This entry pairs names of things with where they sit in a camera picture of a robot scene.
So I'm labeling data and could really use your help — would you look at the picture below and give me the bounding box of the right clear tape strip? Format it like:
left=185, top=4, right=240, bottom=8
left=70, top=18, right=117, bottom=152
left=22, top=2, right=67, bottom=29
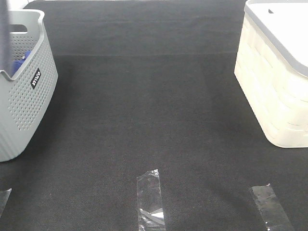
left=250, top=184, right=294, bottom=231

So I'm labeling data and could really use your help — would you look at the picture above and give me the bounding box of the left clear tape strip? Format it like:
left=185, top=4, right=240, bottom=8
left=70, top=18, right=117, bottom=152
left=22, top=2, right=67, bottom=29
left=0, top=189, right=12, bottom=217

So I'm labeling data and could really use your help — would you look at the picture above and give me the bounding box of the black table cloth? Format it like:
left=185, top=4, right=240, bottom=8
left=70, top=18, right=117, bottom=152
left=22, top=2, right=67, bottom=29
left=0, top=0, right=308, bottom=231

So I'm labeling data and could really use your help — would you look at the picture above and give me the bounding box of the cream lidded storage box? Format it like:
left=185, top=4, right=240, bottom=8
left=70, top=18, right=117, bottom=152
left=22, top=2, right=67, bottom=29
left=234, top=0, right=308, bottom=148

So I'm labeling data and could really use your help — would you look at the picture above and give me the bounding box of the grey-purple microfibre towel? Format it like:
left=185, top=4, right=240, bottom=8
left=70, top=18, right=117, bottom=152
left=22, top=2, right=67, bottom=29
left=0, top=0, right=13, bottom=76

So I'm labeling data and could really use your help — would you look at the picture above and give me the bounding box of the clear tape strip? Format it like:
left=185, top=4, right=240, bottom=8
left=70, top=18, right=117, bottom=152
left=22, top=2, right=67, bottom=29
left=250, top=184, right=294, bottom=231
left=0, top=189, right=12, bottom=217
left=137, top=169, right=166, bottom=231

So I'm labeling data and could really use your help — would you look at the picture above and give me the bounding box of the centre clear tape strip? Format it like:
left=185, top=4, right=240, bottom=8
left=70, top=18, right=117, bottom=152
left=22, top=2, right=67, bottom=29
left=137, top=169, right=166, bottom=231

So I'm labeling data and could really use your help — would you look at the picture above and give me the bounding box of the grey perforated laundry basket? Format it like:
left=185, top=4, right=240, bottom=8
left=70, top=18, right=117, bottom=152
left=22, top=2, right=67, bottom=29
left=0, top=9, right=58, bottom=162

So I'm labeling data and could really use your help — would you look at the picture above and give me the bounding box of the blue cloth in basket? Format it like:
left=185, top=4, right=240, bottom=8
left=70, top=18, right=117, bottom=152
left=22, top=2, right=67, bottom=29
left=12, top=51, right=31, bottom=75

